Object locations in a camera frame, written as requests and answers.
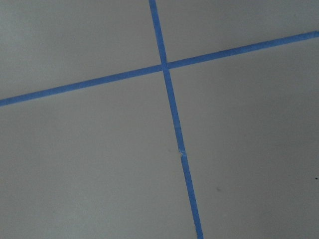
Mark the blue tape strip lengthwise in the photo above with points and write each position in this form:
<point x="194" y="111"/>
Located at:
<point x="176" y="120"/>

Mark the blue tape strip crosswise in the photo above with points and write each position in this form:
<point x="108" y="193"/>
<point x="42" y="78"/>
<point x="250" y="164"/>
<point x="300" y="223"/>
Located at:
<point x="158" y="68"/>

